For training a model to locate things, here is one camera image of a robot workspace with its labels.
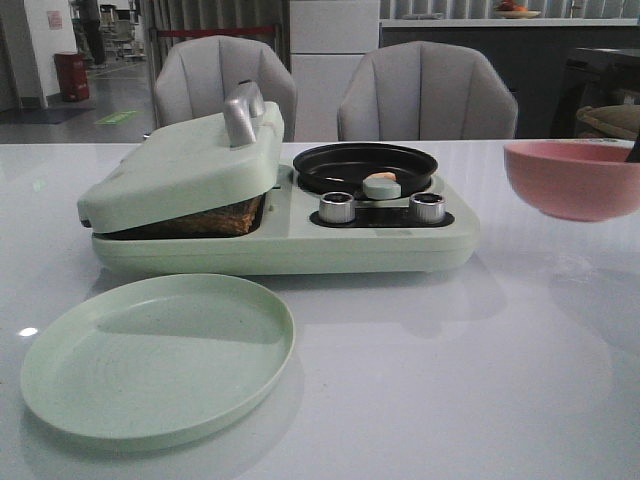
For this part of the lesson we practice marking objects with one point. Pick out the grey upholstered chair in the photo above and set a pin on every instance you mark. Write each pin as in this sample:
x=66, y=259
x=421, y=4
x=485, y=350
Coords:
x=197, y=76
x=426, y=91

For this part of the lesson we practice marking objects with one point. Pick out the right grey upholstered chair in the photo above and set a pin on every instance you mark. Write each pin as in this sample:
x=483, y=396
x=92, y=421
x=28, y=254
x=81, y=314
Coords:
x=426, y=91

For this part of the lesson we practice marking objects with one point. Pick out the white refrigerator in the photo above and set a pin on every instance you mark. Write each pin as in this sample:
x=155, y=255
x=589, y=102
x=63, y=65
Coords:
x=327, y=41

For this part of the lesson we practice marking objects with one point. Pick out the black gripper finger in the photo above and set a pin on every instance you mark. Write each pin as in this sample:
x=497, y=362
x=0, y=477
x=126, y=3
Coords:
x=634, y=154

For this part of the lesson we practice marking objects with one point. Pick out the dark washing machine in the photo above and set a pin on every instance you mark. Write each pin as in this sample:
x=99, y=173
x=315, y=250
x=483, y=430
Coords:
x=595, y=77

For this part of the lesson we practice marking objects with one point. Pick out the left grey upholstered chair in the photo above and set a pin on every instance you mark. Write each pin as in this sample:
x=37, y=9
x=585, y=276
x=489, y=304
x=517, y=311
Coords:
x=197, y=76

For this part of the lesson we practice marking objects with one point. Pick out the olive cushion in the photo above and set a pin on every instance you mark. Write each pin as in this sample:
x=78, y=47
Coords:
x=616, y=121

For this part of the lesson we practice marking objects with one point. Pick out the mint green breakfast maker base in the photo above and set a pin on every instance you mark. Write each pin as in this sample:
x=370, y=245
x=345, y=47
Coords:
x=288, y=242

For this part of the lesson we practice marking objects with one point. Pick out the red barrier belt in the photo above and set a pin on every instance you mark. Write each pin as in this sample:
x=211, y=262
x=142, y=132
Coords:
x=272, y=29

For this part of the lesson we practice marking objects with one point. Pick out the left silver control knob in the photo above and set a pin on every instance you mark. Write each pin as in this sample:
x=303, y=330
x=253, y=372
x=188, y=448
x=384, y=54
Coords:
x=337, y=208

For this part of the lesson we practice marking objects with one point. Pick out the person in background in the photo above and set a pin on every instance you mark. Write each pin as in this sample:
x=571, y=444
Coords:
x=90, y=19

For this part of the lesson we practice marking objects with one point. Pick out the pink plastic bowl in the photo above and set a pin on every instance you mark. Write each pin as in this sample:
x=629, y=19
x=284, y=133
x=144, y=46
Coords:
x=577, y=180

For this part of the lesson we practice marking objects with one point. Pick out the mint green round plate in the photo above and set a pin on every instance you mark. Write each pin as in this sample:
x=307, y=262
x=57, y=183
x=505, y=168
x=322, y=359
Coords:
x=158, y=363

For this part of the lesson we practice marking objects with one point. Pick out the red trash bin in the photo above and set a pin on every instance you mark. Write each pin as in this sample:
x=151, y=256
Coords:
x=71, y=76

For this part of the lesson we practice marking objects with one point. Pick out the black round frying pan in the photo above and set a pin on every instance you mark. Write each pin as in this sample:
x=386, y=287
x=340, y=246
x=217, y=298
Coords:
x=343, y=167

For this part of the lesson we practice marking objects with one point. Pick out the dark grey counter cabinet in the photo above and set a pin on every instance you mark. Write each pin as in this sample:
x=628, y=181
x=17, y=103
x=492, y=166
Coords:
x=529, y=55

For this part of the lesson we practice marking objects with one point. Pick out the orange shrimp piece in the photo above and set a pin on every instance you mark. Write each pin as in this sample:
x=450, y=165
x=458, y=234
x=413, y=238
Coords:
x=383, y=175

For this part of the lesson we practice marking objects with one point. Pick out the silver control knob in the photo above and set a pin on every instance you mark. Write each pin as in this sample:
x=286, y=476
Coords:
x=337, y=208
x=427, y=208

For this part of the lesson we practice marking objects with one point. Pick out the mint green breakfast maker lid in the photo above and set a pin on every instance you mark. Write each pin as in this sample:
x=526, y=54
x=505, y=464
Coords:
x=183, y=169

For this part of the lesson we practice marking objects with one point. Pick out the right silver control knob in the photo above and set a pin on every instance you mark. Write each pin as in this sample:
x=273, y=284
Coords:
x=427, y=208

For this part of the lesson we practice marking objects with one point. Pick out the fruit plate on counter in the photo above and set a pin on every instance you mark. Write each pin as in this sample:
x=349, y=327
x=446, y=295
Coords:
x=509, y=9

